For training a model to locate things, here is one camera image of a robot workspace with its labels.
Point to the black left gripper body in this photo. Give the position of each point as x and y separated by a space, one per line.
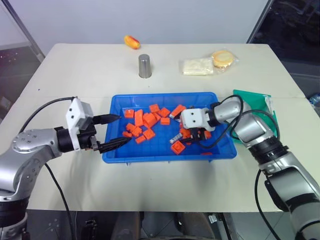
87 140

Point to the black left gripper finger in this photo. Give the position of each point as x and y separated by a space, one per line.
107 118
115 144

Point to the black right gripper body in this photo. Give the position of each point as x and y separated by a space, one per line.
197 133

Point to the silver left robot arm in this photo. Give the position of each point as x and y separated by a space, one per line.
22 160

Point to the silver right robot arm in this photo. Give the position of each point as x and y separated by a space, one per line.
295 180

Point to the blue plastic bin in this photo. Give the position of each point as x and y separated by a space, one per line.
160 150

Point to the green plastic bin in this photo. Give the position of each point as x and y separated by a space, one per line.
255 100

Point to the orange plastic block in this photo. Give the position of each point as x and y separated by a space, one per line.
164 112
140 139
127 134
149 133
129 113
157 116
149 118
139 117
154 107
165 121
185 132
178 110
130 126
136 131
208 135
178 148

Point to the silver metal cup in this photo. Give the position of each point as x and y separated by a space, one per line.
145 66

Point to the white packaged bread slice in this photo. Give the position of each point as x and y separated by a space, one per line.
197 66

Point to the packaged round yellow biscuits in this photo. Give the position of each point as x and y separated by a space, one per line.
222 59

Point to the yellow red toy fruit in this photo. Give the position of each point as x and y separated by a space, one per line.
132 42

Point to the clear plastic water bottle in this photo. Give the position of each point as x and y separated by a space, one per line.
315 98

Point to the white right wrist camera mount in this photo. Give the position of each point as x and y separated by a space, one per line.
193 118

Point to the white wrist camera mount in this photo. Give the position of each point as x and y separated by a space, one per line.
75 115
193 118

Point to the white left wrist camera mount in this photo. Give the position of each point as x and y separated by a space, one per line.
75 115

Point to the grey metal frame post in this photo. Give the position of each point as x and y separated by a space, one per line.
260 20
23 28

